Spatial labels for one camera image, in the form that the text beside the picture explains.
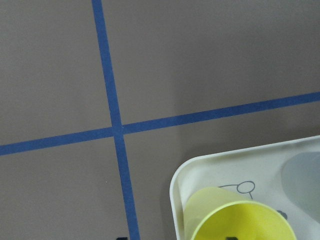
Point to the yellow plastic cup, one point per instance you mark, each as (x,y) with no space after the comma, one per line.
(214,213)

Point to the cream plastic tray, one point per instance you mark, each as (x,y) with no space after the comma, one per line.
(253,172)

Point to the grey plastic cup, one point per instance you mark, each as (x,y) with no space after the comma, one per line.
(300,179)

